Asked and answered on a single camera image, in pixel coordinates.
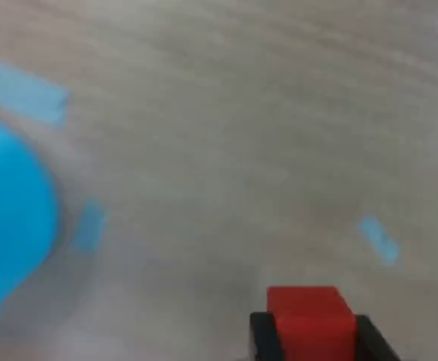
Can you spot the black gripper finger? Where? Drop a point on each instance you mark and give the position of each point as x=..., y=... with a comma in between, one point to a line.
x=265, y=338
x=376, y=342

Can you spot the red cube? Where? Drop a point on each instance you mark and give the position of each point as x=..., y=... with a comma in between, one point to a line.
x=309, y=323

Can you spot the small tape mark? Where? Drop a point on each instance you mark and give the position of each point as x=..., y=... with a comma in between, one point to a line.
x=89, y=225
x=378, y=240

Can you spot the blue plastic cup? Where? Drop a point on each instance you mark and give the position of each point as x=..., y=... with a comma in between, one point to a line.
x=12, y=207

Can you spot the long tape strip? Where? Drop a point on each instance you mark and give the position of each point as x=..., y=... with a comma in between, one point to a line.
x=27, y=94

